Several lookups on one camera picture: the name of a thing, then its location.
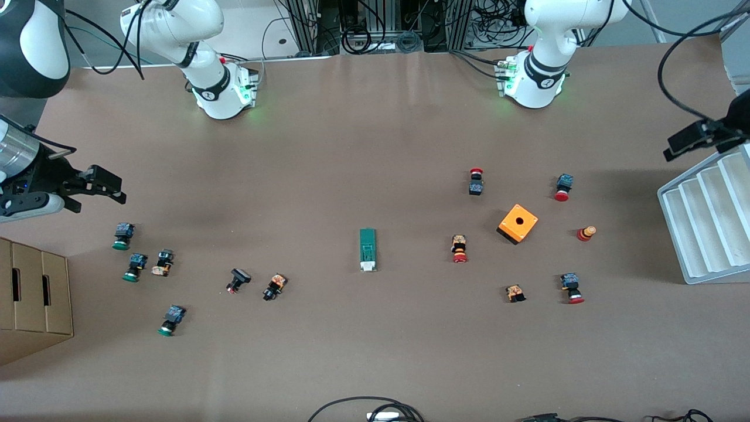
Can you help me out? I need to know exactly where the green load switch white lever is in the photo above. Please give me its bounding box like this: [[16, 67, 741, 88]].
[[359, 227, 379, 273]]

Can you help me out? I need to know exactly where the green pushbutton blue block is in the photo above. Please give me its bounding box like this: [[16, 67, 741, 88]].
[[112, 223, 135, 251], [122, 253, 148, 283], [157, 305, 187, 337]]

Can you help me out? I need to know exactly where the white ribbed plastic tray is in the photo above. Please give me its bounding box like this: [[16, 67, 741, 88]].
[[657, 144, 750, 285]]

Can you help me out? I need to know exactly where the black pushbutton orange block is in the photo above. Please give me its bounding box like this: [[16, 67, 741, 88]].
[[262, 273, 288, 302], [151, 249, 175, 277]]

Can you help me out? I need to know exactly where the brown cardboard box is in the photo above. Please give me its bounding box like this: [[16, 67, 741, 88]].
[[0, 237, 74, 367]]

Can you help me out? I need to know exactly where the black square head pushbutton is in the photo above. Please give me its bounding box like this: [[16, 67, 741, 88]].
[[226, 268, 252, 294]]

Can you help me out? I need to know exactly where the aluminium profile rack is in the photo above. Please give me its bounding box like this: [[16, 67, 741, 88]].
[[287, 0, 476, 55]]

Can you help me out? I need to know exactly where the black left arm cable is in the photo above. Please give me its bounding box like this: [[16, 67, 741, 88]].
[[621, 0, 750, 127]]

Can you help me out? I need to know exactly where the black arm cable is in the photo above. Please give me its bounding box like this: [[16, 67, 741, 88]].
[[0, 0, 145, 156], [621, 0, 750, 127]]

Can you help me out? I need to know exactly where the grey aluminium frame bar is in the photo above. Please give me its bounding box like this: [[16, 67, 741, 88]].
[[714, 0, 750, 42]]

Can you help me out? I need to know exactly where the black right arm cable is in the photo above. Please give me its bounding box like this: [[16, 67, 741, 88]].
[[0, 0, 145, 156]]

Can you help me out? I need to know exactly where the orange button enclosure box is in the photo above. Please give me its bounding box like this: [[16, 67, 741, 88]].
[[497, 203, 539, 246]]

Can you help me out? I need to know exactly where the black cable tangle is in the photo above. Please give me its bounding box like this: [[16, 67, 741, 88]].
[[472, 0, 531, 50]]

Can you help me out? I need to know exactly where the thin black tangled cable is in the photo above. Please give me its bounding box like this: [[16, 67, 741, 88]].
[[650, 409, 715, 422]]

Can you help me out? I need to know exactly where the coiled black cable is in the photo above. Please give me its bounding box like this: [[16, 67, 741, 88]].
[[341, 23, 377, 55]]

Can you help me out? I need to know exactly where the black cable with connector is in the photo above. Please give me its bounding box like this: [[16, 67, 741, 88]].
[[519, 413, 628, 422]]

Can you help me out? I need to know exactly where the black looped cable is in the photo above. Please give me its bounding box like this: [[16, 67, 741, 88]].
[[308, 397, 425, 422]]

